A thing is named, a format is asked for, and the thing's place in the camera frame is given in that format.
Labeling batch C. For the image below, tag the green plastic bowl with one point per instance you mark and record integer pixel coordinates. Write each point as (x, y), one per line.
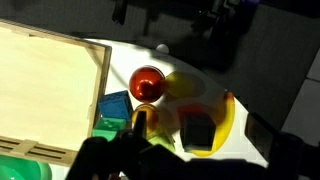
(20, 168)

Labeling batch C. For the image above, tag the red toy tomato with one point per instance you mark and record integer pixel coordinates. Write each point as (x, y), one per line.
(146, 84)

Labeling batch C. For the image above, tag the yellow orange toy ball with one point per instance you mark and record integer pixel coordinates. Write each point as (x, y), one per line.
(151, 116)

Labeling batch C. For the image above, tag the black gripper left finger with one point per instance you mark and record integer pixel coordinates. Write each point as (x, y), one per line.
(140, 123)

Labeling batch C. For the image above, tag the lime green toy block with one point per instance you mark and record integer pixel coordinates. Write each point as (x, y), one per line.
(163, 141)

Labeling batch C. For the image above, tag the white table leg base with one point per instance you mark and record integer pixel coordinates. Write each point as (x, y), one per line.
(162, 48)

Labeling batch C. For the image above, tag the yellow toy banana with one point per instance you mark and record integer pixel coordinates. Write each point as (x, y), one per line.
(225, 123)

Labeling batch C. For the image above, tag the yellow toy lemon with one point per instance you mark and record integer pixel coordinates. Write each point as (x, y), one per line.
(180, 84)

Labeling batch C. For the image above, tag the shallow wooden box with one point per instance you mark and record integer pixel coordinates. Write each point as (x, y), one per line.
(46, 90)

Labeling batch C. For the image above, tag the dark grey toy cube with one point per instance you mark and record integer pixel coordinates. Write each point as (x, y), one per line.
(198, 133)

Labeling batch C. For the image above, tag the blue toy block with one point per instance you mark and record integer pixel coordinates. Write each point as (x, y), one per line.
(115, 106)

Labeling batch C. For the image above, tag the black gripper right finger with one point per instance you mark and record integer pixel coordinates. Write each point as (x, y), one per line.
(261, 136)

